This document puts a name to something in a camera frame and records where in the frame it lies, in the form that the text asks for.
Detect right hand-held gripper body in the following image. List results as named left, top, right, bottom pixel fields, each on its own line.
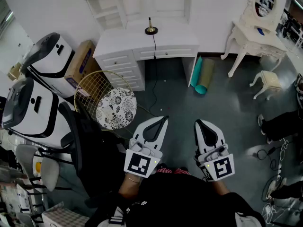
left=194, top=143, right=235, bottom=182

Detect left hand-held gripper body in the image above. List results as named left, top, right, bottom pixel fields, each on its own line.
left=123, top=138, right=164, bottom=178

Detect white table lamp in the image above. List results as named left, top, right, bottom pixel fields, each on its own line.
left=141, top=0, right=161, bottom=35

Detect person's left forearm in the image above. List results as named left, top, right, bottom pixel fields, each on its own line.
left=117, top=173, right=143, bottom=200

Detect person's right forearm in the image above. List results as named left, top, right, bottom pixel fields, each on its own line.
left=212, top=180, right=231, bottom=196

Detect white desk with hutch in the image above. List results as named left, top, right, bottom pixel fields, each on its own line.
left=92, top=20, right=200, bottom=92

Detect red checked trousers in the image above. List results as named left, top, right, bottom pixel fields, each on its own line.
left=156, top=168, right=191, bottom=176

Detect white phone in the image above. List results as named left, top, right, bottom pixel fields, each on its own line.
left=104, top=107, right=118, bottom=121

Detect floral seat cushion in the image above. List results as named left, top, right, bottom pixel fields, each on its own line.
left=96, top=87, right=137, bottom=130

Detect person's black shirt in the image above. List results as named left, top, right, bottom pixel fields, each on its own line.
left=85, top=171, right=266, bottom=227

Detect black office chair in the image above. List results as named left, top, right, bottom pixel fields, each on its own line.
left=58, top=102, right=126, bottom=198

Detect olive rolled mat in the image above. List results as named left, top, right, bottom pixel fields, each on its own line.
left=197, top=58, right=215, bottom=91

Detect teal rolled mat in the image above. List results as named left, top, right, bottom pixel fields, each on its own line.
left=190, top=55, right=208, bottom=95

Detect white ornate stool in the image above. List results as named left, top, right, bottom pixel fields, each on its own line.
left=249, top=70, right=283, bottom=101

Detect grey padded chair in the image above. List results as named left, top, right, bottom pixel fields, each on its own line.
left=35, top=156, right=73, bottom=193
left=15, top=143, right=40, bottom=182

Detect brown cardboard box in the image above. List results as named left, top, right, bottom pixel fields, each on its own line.
left=64, top=40, right=101, bottom=96

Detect checked pattern box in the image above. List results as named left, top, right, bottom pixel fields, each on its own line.
left=41, top=202, right=90, bottom=227

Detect white ornate vanity table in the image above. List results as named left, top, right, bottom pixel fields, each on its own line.
left=220, top=0, right=288, bottom=78

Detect white and black robot machine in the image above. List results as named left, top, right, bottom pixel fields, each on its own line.
left=1, top=77, right=76, bottom=148
left=20, top=32, right=76, bottom=99

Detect oval vanity mirror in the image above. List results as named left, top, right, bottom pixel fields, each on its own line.
left=254, top=0, right=276, bottom=18

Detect white cable tangle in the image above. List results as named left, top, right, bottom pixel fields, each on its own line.
left=257, top=138, right=291, bottom=202

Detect thin black cable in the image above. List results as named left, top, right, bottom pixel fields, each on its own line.
left=148, top=34, right=162, bottom=118

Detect gold wire basket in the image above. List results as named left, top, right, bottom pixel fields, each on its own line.
left=73, top=70, right=138, bottom=133

